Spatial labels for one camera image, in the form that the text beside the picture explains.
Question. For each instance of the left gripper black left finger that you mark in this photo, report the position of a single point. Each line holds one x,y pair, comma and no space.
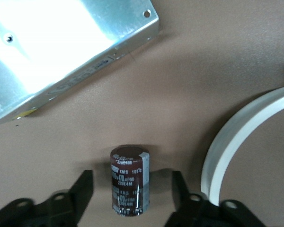
61,208

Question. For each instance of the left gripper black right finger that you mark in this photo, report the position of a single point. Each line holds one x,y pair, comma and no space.
194,212

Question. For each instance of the small black connector block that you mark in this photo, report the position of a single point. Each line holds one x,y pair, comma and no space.
127,179

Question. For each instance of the brown table mat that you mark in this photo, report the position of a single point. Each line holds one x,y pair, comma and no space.
180,82

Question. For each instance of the silver metal box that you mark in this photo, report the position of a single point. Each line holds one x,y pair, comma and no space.
49,47

